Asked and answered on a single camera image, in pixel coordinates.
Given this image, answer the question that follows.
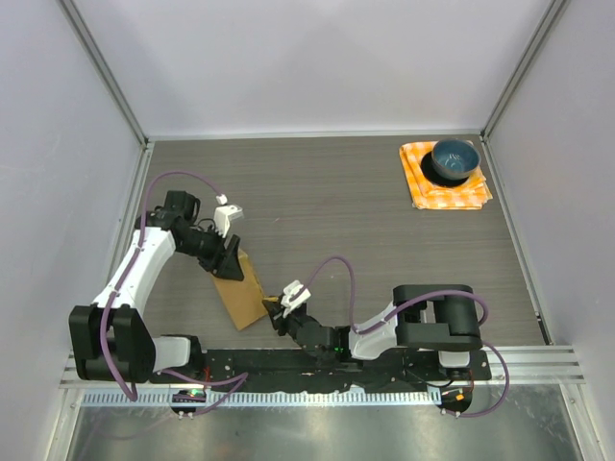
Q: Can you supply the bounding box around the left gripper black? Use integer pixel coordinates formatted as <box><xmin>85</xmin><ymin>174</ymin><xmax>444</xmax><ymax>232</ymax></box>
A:
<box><xmin>178</xmin><ymin>223</ymin><xmax>244</xmax><ymax>279</ymax></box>

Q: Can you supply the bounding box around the brown cardboard express box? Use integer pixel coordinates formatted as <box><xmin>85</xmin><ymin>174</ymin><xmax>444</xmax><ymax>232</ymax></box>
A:
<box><xmin>212</xmin><ymin>250</ymin><xmax>267</xmax><ymax>331</ymax></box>

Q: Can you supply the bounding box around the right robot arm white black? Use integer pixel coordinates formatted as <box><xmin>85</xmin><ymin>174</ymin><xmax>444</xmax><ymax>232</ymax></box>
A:
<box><xmin>262</xmin><ymin>284</ymin><xmax>489</xmax><ymax>380</ymax></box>

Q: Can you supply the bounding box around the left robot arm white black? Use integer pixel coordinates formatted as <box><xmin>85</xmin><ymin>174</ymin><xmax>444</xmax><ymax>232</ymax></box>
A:
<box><xmin>68</xmin><ymin>191</ymin><xmax>244</xmax><ymax>384</ymax></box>

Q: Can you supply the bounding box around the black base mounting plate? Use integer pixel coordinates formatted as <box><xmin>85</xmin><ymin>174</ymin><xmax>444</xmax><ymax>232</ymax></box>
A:
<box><xmin>173</xmin><ymin>348</ymin><xmax>492</xmax><ymax>393</ymax></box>

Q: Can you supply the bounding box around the orange checkered cloth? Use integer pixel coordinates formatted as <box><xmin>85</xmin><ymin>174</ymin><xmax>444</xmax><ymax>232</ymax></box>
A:
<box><xmin>399</xmin><ymin>140</ymin><xmax>493</xmax><ymax>210</ymax></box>

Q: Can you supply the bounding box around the blue ceramic bowl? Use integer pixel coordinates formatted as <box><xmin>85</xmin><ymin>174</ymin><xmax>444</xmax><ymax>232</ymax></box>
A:
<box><xmin>431</xmin><ymin>139</ymin><xmax>480</xmax><ymax>181</ymax></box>

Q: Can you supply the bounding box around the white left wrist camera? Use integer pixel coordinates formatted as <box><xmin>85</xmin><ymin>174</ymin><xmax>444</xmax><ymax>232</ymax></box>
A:
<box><xmin>213</xmin><ymin>194</ymin><xmax>244</xmax><ymax>237</ymax></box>

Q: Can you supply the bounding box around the white slotted cable duct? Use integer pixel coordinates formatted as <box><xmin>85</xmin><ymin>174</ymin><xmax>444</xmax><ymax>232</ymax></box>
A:
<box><xmin>81</xmin><ymin>387</ymin><xmax>441</xmax><ymax>408</ymax></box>

